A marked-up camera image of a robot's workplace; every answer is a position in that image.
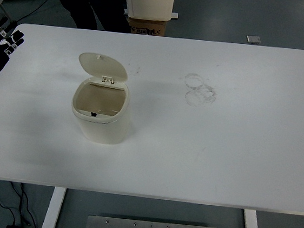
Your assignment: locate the small cream trash bin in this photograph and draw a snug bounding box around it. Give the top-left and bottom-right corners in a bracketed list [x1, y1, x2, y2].
[67, 50, 140, 148]

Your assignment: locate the person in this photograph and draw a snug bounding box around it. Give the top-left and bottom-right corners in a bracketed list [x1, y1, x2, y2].
[45, 0, 134, 34]

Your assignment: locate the brown cardboard box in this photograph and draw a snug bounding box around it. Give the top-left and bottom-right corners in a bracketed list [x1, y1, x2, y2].
[125, 16, 168, 37]

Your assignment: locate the small grey floor plate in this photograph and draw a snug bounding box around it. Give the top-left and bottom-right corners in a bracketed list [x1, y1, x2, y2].
[246, 34, 262, 45]

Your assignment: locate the thin black floor cable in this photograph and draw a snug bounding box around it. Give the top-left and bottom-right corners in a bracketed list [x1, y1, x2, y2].
[15, 0, 54, 27]

